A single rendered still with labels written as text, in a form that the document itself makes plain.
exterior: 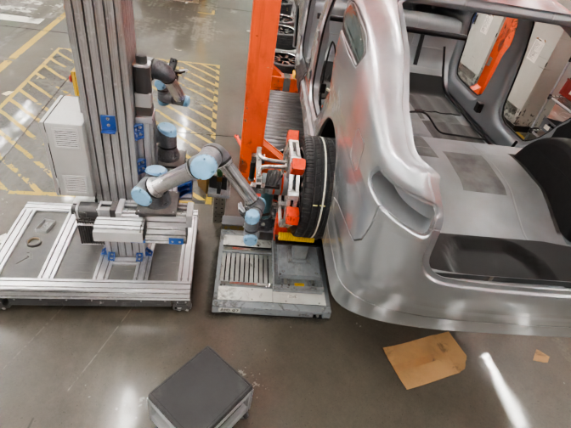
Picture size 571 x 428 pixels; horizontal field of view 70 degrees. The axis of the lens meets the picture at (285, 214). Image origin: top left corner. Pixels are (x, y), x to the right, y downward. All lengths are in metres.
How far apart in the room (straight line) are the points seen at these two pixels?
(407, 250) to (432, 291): 0.24
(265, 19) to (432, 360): 2.44
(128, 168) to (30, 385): 1.32
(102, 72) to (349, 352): 2.22
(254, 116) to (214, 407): 1.81
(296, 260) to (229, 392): 1.16
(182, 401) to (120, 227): 0.98
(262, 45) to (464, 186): 1.55
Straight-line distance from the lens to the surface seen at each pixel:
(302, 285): 2.96
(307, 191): 2.35
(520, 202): 3.03
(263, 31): 2.71
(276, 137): 4.44
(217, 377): 2.30
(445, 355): 3.18
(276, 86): 4.89
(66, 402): 2.73
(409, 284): 1.81
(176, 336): 2.85
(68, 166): 2.59
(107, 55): 2.28
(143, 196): 2.24
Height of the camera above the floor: 2.34
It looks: 38 degrees down
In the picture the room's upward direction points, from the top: 11 degrees clockwise
